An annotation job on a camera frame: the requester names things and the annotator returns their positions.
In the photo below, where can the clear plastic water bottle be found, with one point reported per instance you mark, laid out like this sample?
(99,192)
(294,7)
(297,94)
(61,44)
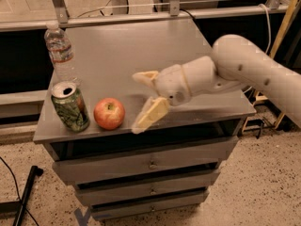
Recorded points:
(61,53)

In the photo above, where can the green soda can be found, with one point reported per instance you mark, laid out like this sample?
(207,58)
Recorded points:
(70,106)

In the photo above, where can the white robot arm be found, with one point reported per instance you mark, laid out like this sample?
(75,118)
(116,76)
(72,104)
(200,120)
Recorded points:
(234,63)

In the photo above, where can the black stand leg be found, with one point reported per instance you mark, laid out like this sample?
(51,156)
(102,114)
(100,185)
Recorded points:
(34,172)

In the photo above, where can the top grey drawer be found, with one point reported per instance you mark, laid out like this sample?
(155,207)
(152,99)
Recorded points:
(100,168)

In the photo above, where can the metal railing frame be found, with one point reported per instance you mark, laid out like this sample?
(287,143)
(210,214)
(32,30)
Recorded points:
(18,15)

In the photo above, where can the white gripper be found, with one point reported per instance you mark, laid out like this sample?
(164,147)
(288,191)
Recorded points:
(171,83)

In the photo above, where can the middle grey drawer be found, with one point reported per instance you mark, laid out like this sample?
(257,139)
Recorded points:
(146,188)

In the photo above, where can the yellow ladder frame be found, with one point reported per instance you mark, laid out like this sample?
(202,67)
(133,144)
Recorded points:
(290,14)

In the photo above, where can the grey drawer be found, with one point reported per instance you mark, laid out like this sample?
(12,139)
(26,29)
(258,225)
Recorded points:
(146,188)
(100,168)
(148,204)

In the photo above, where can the bottom grey drawer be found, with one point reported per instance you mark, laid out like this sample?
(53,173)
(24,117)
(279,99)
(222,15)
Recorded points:
(148,204)

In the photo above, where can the red apple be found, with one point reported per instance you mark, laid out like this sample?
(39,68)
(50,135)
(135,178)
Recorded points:
(109,113)

